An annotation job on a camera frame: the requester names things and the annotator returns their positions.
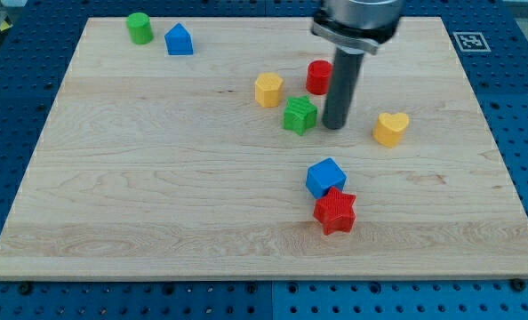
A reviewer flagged blue cube block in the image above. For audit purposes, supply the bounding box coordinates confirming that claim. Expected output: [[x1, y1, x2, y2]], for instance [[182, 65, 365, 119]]
[[306, 158, 347, 199]]

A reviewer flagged green cylinder block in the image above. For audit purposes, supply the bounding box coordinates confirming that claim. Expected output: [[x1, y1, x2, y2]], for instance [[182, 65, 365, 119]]
[[125, 12, 154, 44]]

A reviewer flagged yellow hexagon block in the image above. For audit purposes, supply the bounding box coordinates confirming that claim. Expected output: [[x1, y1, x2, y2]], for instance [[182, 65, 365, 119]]
[[254, 72, 284, 108]]

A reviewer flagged green star block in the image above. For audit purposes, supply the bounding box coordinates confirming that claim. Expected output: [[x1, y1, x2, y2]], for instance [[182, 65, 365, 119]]
[[283, 95, 317, 136]]

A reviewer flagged blue pentagon block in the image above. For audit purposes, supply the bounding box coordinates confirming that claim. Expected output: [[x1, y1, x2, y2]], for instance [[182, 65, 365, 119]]
[[164, 23, 194, 55]]

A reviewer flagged light wooden board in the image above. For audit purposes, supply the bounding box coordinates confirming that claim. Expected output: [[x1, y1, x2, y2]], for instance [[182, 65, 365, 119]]
[[0, 17, 528, 281]]

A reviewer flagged yellow heart block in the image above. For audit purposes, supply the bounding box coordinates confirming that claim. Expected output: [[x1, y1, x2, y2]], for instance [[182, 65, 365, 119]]
[[372, 113, 410, 148]]

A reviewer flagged red cylinder block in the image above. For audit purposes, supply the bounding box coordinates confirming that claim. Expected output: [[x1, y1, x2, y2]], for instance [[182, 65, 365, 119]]
[[306, 60, 332, 95]]

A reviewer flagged red star block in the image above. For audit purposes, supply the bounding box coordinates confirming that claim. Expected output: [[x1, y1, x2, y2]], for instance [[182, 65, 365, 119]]
[[313, 187, 356, 236]]

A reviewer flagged white fiducial marker tag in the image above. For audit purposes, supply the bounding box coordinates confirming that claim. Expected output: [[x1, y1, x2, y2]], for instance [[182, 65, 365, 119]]
[[452, 31, 491, 52]]

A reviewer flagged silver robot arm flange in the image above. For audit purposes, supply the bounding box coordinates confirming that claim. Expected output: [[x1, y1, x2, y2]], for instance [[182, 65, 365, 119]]
[[310, 0, 404, 55]]

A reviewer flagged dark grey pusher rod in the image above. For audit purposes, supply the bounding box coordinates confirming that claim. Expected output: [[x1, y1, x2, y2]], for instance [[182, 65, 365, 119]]
[[322, 48, 364, 130]]

